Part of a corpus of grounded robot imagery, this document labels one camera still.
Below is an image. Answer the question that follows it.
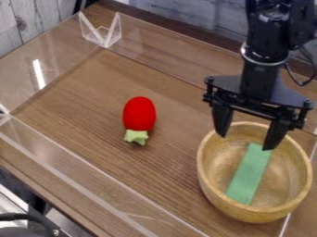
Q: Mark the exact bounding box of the clear acrylic enclosure wall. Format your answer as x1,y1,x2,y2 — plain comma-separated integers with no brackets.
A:
0,8,317,237

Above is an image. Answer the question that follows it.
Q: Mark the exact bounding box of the light wooden bowl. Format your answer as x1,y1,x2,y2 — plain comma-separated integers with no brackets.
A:
196,121,312,223

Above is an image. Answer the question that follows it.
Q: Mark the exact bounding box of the black cable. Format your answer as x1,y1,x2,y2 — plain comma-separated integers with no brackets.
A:
0,212,58,237

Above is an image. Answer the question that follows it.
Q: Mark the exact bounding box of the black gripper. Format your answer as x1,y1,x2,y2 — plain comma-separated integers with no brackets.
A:
203,60,312,151

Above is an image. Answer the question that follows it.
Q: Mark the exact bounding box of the black metal table bracket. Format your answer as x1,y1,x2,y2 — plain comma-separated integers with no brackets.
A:
26,206,68,237

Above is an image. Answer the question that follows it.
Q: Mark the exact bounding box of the red plush strawberry toy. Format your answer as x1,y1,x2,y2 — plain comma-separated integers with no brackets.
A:
122,96,156,145

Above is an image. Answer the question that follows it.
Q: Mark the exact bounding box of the green rectangular block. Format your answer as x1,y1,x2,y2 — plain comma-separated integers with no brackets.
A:
224,143,271,205

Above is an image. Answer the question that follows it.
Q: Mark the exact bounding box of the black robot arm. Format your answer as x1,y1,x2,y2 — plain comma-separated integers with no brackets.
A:
203,0,317,150

